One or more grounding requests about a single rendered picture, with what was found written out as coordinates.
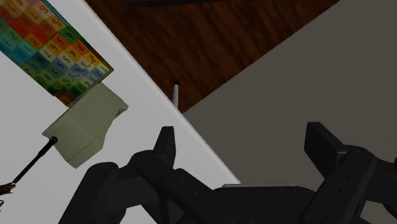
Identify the black rod with brown end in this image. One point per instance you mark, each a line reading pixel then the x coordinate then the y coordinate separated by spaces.
pixel 34 159

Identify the white table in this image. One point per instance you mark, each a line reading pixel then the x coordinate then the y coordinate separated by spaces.
pixel 139 105

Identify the pale angular block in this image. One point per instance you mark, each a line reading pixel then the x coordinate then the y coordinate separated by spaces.
pixel 83 130

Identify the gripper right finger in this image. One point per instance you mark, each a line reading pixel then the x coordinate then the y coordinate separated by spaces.
pixel 347 173

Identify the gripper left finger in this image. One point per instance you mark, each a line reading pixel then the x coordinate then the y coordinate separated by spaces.
pixel 145 173

